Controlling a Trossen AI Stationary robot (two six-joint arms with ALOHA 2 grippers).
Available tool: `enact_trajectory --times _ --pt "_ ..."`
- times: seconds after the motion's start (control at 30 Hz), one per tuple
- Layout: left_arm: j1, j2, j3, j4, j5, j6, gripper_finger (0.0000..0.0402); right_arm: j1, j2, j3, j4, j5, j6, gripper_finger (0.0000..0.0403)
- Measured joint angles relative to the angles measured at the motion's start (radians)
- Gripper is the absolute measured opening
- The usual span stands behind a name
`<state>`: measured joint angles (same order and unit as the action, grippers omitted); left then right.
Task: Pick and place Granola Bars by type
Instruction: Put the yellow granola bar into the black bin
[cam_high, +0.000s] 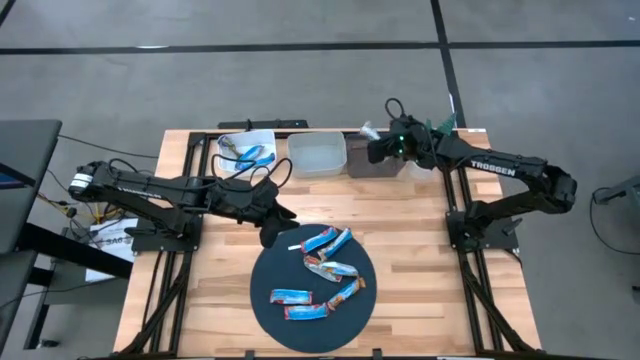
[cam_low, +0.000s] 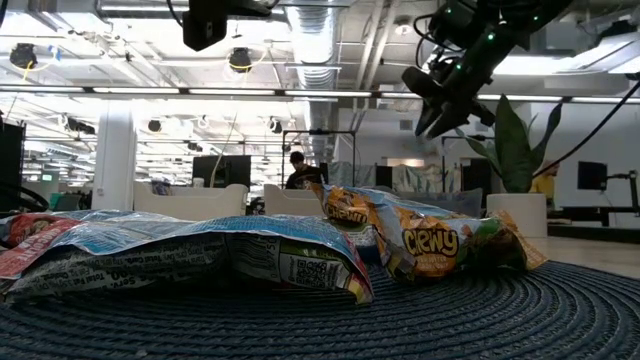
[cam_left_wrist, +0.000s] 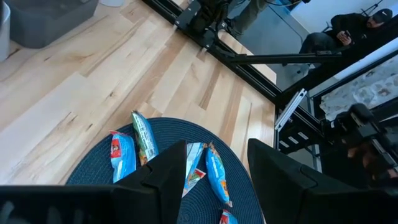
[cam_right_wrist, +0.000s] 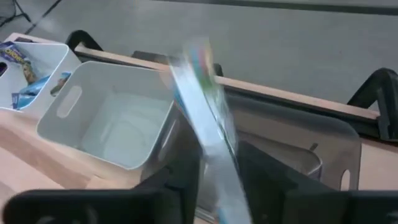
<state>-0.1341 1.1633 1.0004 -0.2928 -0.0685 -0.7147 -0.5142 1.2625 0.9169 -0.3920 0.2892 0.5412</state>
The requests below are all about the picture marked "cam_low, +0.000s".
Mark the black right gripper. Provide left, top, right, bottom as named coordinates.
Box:
left=402, top=49, right=501, bottom=141

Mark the orange blue chewy bar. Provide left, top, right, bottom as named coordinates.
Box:
left=372, top=192, right=550, bottom=285

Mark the orange chewy granola bar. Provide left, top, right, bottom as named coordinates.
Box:
left=308, top=182, right=401, bottom=239

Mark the green succulent plant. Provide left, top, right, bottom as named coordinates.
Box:
left=453, top=93, right=564, bottom=195

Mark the brown translucent plastic bin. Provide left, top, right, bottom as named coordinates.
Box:
left=389, top=187, right=485, bottom=220

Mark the white plant pot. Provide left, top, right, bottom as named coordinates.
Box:
left=486, top=192, right=549, bottom=239

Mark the person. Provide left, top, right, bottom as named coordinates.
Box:
left=284, top=150, right=325, bottom=190
left=529, top=160, right=561, bottom=201

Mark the black monitor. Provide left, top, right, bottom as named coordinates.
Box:
left=192, top=154, right=252, bottom=189
left=577, top=160, right=609, bottom=191

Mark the white pillar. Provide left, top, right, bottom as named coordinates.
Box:
left=92, top=99, right=138, bottom=211

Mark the grey plastic bin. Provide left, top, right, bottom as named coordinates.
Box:
left=263, top=183, right=329, bottom=218

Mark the white plastic bin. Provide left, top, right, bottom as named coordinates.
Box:
left=132, top=182, right=250, bottom=222

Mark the round dark woven mat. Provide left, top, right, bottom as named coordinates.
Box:
left=0, top=259, right=640, bottom=360

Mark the black cabinet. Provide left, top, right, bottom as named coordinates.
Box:
left=0, top=122, right=26, bottom=211

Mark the silver air duct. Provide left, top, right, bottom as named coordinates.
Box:
left=287, top=0, right=341, bottom=151

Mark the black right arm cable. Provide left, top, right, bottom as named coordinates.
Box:
left=532, top=79, right=640, bottom=180

